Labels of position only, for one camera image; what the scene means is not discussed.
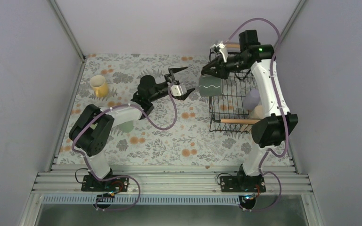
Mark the right aluminium corner post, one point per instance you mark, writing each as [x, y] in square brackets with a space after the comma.
[297, 10]

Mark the aluminium rail base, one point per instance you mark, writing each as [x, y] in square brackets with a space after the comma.
[160, 179]

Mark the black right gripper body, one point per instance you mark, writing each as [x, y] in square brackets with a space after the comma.
[227, 70]

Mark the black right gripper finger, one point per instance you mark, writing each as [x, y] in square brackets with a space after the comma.
[215, 73]
[213, 64]

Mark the cream illustrated mug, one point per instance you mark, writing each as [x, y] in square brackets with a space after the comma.
[257, 113]

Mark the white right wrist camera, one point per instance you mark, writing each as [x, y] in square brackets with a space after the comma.
[220, 48]

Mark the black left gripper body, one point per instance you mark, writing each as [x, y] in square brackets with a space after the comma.
[155, 97]

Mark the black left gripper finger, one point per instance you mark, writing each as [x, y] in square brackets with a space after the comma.
[172, 71]
[186, 94]

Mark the yellow mug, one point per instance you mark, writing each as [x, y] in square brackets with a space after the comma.
[99, 86]

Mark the floral patterned table mat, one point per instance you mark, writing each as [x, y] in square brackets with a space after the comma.
[185, 138]

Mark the dark green mug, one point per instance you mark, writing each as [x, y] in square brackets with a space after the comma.
[210, 86]

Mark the green plastic tumbler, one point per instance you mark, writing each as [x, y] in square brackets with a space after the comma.
[126, 127]

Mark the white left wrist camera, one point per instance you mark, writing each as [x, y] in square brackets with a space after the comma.
[178, 90]

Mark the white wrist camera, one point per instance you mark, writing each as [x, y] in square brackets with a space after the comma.
[220, 48]
[178, 90]

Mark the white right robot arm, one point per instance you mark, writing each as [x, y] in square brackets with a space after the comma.
[271, 133]

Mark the black wire dish rack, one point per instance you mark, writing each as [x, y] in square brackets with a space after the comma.
[226, 109]

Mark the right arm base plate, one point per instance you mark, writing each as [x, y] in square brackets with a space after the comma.
[243, 184]

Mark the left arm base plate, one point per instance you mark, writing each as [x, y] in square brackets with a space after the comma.
[90, 184]

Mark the aluminium corner frame post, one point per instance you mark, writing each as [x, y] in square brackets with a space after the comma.
[67, 29]

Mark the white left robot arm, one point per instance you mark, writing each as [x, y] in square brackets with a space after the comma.
[92, 129]

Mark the lavender plastic tumbler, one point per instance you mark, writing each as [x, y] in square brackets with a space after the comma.
[251, 100]

